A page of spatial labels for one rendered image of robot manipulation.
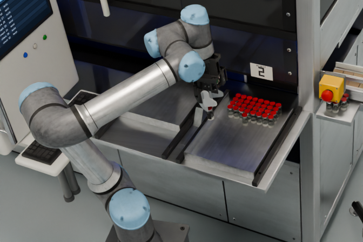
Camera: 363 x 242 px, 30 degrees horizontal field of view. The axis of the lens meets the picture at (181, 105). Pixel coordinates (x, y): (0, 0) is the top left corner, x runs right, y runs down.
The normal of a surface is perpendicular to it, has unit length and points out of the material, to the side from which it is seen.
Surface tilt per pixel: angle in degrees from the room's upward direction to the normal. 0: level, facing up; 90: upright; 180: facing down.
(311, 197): 90
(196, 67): 90
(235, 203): 90
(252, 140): 0
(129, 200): 7
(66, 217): 0
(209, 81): 90
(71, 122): 41
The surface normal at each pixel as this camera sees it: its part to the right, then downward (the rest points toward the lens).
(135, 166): -0.47, 0.61
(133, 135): -0.13, -0.76
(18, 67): 0.87, 0.22
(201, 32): 0.43, 0.50
